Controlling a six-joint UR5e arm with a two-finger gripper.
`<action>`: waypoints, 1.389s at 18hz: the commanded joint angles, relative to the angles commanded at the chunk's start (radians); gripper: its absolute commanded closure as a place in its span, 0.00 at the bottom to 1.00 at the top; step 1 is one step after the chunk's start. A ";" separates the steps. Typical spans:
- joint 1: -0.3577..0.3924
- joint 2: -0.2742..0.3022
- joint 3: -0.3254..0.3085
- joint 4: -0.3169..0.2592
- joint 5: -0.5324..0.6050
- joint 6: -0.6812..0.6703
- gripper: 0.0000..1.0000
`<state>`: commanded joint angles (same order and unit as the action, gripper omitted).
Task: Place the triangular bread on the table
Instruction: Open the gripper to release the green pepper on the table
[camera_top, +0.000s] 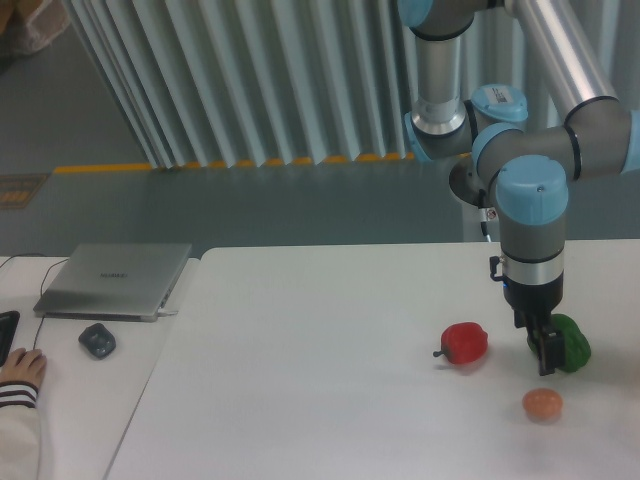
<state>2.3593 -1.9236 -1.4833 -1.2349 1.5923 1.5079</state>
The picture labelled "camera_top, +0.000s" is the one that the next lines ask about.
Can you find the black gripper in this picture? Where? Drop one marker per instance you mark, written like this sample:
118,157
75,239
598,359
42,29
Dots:
529,301

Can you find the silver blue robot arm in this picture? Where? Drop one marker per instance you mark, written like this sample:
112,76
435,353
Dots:
523,176

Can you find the white sleeve forearm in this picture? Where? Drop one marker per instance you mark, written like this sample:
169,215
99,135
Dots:
20,431

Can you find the person's hand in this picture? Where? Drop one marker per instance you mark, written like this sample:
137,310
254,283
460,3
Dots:
25,366

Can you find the green bell pepper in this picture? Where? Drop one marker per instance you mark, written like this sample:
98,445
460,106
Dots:
577,350

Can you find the red bell pepper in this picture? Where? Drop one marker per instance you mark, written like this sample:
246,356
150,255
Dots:
463,343

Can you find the grey folding partition screen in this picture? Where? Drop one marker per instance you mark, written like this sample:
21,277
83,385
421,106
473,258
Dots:
230,83

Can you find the silver closed laptop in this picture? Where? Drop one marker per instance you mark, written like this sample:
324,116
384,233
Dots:
120,281

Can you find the dark grey small device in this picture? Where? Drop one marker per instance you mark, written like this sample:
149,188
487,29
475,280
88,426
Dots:
98,341

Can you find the black keyboard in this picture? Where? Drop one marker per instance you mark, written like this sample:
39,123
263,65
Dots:
8,325

